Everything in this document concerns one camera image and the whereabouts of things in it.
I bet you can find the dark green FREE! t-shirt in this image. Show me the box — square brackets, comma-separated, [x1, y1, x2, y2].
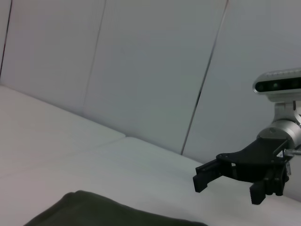
[22, 190, 209, 226]

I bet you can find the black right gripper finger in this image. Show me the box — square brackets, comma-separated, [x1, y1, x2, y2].
[192, 159, 234, 193]
[248, 175, 272, 205]

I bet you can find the right gripper silver plug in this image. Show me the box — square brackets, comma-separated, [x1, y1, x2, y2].
[283, 147, 301, 156]

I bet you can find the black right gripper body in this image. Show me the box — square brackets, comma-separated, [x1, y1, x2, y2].
[215, 137, 293, 196]

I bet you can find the silver depth camera box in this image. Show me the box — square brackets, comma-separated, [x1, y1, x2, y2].
[253, 67, 301, 102]

